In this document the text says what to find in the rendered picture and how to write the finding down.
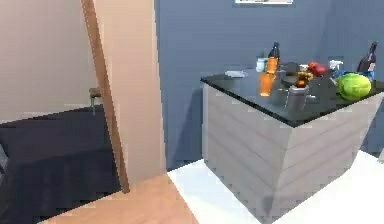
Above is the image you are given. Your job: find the green lettuce head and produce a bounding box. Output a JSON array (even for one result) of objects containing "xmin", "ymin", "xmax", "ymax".
[{"xmin": 335, "ymin": 72, "xmax": 372, "ymax": 101}]

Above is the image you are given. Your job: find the grey metal kettle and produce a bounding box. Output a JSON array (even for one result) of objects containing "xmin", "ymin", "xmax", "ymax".
[{"xmin": 283, "ymin": 71, "xmax": 317, "ymax": 114}]

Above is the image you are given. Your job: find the dark wine bottle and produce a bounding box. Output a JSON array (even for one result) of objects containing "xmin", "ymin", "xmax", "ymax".
[{"xmin": 356, "ymin": 40, "xmax": 379, "ymax": 82}]

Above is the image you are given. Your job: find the grey flat plate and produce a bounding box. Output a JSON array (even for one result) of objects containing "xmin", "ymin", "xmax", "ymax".
[{"xmin": 224, "ymin": 69, "xmax": 249, "ymax": 79}]

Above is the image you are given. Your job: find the orange bottle black cap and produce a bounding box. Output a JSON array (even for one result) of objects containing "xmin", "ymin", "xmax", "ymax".
[{"xmin": 258, "ymin": 41, "xmax": 281, "ymax": 98}]

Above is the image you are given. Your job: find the pale blue cup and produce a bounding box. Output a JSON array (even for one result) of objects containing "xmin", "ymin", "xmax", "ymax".
[{"xmin": 255, "ymin": 57, "xmax": 269, "ymax": 74}]

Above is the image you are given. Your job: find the grey kitchen island black top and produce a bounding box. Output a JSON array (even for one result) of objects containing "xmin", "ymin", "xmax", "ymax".
[{"xmin": 200, "ymin": 69, "xmax": 384, "ymax": 224}]

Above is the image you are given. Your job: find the brown wooden door frame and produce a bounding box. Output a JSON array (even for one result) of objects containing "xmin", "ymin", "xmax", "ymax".
[{"xmin": 80, "ymin": 0, "xmax": 131, "ymax": 195}]

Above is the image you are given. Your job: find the red apple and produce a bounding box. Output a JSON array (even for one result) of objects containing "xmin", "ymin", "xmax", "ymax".
[{"xmin": 307, "ymin": 61, "xmax": 328, "ymax": 78}]

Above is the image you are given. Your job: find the white spray bottle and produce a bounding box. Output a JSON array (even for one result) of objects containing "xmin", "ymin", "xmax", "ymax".
[{"xmin": 328, "ymin": 59, "xmax": 345, "ymax": 80}]

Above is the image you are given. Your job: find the white framed wall picture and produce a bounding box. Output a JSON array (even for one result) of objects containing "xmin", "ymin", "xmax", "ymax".
[{"xmin": 234, "ymin": 0, "xmax": 295, "ymax": 6}]

